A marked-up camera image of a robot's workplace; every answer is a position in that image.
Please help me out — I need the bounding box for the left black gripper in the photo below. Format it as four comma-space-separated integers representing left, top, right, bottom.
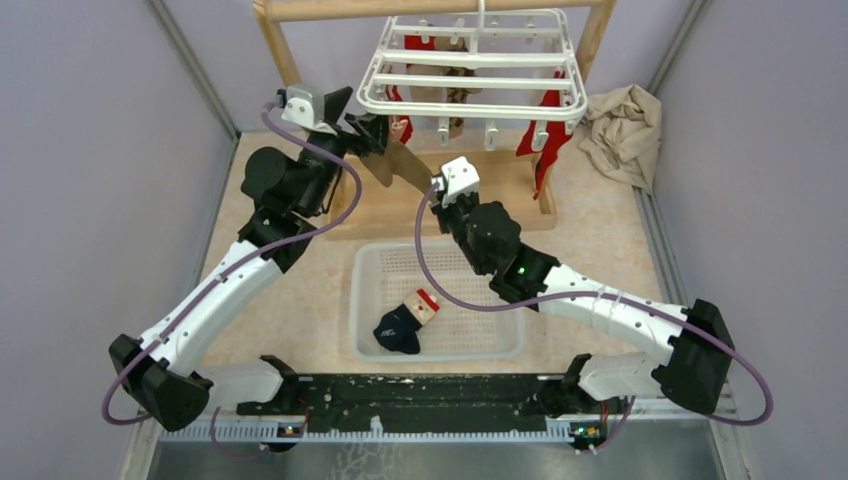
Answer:
298, 86, 394, 215

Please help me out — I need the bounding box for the tan brown sock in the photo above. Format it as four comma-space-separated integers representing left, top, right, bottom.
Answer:
360, 140, 433, 194

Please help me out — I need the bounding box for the white plastic basket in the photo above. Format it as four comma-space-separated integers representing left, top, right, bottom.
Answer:
348, 242, 526, 363

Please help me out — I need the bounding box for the navy santa sock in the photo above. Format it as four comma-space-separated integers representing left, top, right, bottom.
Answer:
373, 289, 441, 355

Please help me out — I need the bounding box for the white clip drying hanger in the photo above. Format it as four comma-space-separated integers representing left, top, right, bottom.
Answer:
355, 2, 589, 150

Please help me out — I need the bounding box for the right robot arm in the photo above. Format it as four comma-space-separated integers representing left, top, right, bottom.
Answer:
419, 192, 735, 418

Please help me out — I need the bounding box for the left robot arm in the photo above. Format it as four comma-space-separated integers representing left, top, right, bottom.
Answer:
109, 85, 389, 432

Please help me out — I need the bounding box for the wooden hanger stand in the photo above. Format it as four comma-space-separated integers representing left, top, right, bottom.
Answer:
244, 1, 616, 240

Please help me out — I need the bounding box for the pink clothespin clip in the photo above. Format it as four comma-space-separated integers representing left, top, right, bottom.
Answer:
389, 119, 408, 142

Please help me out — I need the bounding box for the red santa sock left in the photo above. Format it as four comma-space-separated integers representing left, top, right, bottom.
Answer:
384, 34, 439, 146

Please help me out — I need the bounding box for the brown argyle sock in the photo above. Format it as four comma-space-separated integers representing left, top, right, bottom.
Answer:
437, 36, 475, 134

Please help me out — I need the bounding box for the beige crumpled cloth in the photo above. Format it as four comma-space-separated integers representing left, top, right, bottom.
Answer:
578, 84, 662, 195

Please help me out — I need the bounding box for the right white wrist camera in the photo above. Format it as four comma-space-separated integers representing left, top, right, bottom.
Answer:
431, 156, 480, 207

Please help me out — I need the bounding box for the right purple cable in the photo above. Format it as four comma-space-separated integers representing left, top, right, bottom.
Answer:
414, 182, 775, 427

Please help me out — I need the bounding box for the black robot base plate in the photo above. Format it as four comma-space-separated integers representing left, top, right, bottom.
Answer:
236, 374, 627, 443

